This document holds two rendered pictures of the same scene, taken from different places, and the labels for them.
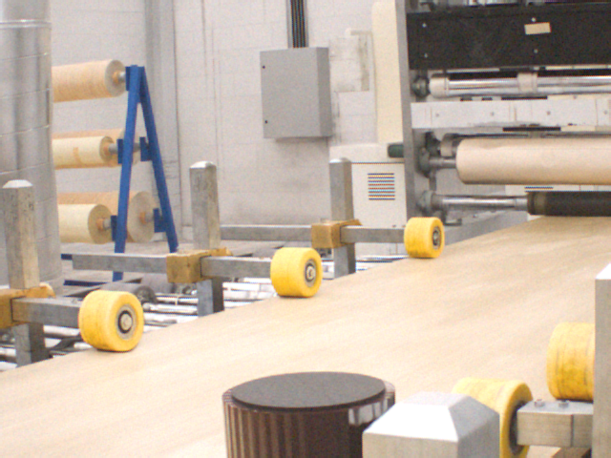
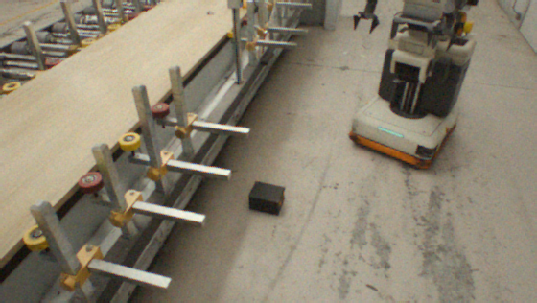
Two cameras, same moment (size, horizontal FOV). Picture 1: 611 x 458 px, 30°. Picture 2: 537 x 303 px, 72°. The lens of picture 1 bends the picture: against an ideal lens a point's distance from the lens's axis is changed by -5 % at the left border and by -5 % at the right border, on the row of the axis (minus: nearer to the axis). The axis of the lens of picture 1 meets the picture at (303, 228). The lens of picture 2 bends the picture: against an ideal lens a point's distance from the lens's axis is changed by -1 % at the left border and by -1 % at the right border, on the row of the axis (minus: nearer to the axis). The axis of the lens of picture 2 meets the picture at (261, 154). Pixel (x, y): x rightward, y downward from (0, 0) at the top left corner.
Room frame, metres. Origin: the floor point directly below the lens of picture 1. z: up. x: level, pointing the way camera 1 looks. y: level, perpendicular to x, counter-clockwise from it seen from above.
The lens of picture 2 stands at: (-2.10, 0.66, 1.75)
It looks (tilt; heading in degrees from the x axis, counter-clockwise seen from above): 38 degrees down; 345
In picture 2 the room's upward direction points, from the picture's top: 1 degrees counter-clockwise
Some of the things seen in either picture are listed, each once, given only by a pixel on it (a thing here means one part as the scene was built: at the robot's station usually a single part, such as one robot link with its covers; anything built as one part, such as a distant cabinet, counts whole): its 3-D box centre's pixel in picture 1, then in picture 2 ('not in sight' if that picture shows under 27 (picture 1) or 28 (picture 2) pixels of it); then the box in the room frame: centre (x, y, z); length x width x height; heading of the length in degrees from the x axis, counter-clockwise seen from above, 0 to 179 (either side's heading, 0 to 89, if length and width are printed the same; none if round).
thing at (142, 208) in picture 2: not in sight; (146, 209); (-1.11, 0.81, 0.81); 0.43 x 0.03 x 0.04; 58
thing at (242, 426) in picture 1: (309, 422); not in sight; (0.40, 0.00, 1.10); 0.06 x 0.06 x 0.02
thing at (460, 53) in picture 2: not in sight; (423, 67); (0.00, -1.14, 0.59); 0.55 x 0.34 x 0.83; 36
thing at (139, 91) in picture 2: not in sight; (151, 143); (-0.90, 0.75, 0.94); 0.04 x 0.04 x 0.48; 58
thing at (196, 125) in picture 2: not in sight; (201, 127); (-0.69, 0.54, 0.83); 0.43 x 0.03 x 0.04; 58
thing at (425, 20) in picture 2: not in sight; (416, 25); (-0.22, -0.83, 0.99); 0.28 x 0.16 x 0.22; 36
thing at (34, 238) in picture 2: not in sight; (44, 244); (-1.22, 1.11, 0.85); 0.08 x 0.08 x 0.11
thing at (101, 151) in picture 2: not in sight; (118, 201); (-1.11, 0.89, 0.87); 0.04 x 0.04 x 0.48; 58
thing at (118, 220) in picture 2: not in sight; (126, 209); (-1.09, 0.87, 0.81); 0.14 x 0.06 x 0.05; 148
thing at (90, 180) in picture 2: not in sight; (94, 190); (-1.01, 0.98, 0.85); 0.08 x 0.08 x 0.11
